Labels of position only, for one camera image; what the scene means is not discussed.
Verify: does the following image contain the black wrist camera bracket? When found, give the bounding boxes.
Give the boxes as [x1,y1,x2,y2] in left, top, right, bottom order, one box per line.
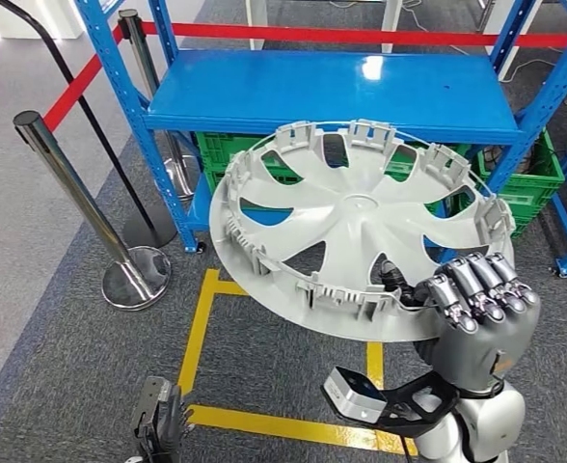
[382,370,460,439]

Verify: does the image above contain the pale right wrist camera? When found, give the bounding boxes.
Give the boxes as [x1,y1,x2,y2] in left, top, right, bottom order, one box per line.
[321,366,388,424]

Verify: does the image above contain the white floor cable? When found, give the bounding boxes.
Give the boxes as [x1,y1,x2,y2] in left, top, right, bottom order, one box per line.
[403,0,551,86]

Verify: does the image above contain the grey plastic wheel hubcap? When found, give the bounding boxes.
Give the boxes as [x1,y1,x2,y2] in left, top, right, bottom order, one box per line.
[209,119,517,344]

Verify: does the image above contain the dark left robot hand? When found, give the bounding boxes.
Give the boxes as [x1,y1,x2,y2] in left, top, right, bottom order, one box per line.
[143,383,194,463]

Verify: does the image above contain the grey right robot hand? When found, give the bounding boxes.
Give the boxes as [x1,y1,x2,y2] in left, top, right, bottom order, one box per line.
[379,252,541,395]

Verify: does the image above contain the black stanchion post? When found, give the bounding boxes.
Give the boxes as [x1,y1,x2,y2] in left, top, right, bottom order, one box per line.
[0,0,179,251]

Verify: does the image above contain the white desk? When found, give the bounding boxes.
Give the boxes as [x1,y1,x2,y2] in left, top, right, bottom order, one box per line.
[481,0,523,82]
[244,0,405,54]

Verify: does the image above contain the red barrier belt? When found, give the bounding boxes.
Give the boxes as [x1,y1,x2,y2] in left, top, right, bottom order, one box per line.
[141,20,567,50]
[42,25,123,133]

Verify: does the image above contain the black and yellow cable bundle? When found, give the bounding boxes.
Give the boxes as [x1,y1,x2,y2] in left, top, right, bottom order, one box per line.
[482,144,521,175]

